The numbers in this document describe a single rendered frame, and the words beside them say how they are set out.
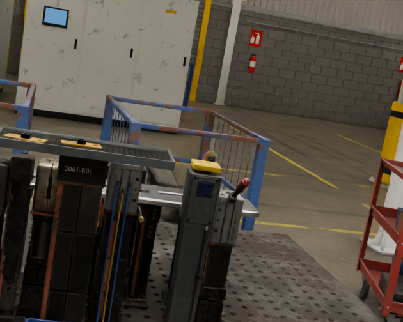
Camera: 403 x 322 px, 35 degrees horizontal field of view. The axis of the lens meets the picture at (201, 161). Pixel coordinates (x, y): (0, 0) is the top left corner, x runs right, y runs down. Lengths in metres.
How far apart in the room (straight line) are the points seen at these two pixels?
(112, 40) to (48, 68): 0.99
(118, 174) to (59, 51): 7.99
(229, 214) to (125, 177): 0.27
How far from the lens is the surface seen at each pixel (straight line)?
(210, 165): 1.39
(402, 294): 3.77
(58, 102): 9.54
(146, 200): 1.66
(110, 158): 1.32
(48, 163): 1.55
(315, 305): 2.05
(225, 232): 1.59
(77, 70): 9.51
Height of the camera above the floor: 1.41
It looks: 10 degrees down
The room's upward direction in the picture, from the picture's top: 10 degrees clockwise
